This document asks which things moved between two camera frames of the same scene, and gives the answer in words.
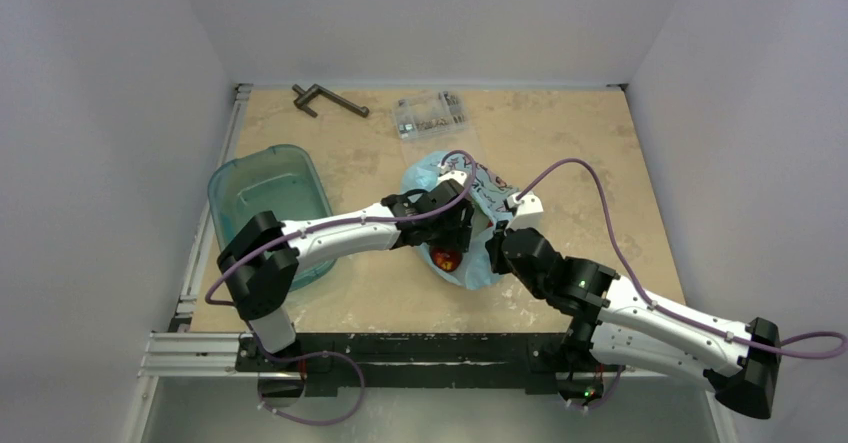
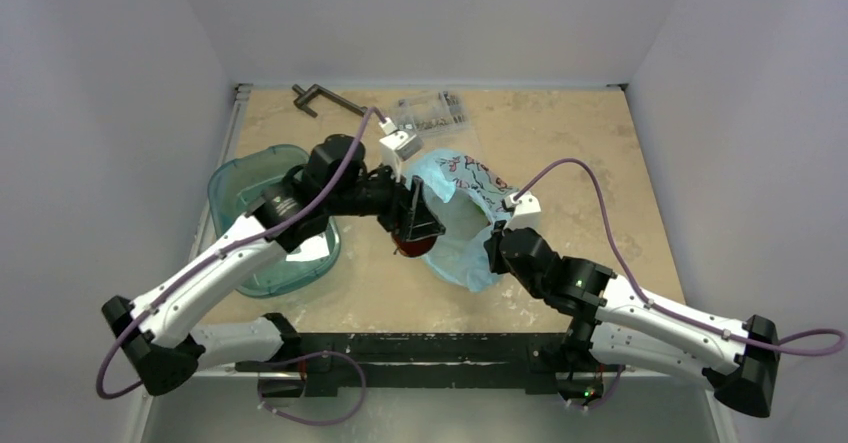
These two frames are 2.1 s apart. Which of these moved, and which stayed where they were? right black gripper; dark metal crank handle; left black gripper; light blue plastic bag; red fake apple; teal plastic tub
Moved: red fake apple; left black gripper
Stayed: right black gripper; light blue plastic bag; dark metal crank handle; teal plastic tub
